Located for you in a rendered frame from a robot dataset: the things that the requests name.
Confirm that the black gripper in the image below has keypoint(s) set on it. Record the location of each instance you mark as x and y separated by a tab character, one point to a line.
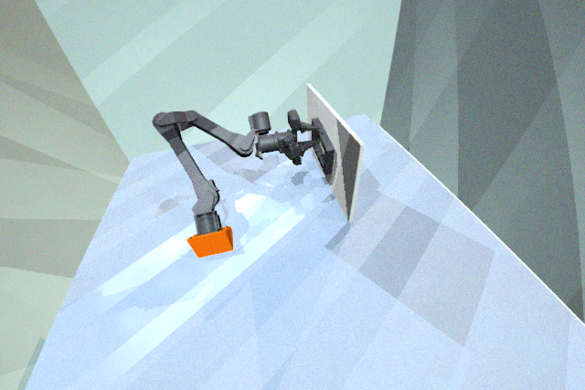
296	125

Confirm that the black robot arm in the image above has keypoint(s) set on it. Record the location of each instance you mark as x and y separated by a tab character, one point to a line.
170	124

